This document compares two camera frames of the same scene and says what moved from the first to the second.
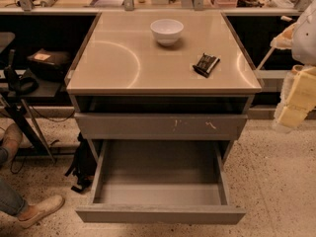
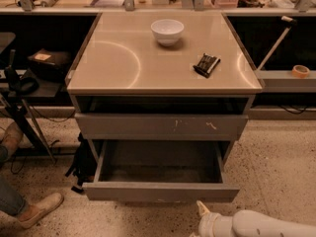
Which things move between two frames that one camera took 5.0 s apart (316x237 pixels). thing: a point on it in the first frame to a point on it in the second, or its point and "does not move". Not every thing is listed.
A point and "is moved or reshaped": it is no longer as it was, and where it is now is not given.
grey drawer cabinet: (162, 76) does not move
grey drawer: (161, 182) is moved or reshaped
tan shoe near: (32, 213) does not move
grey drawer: (158, 126) does not move
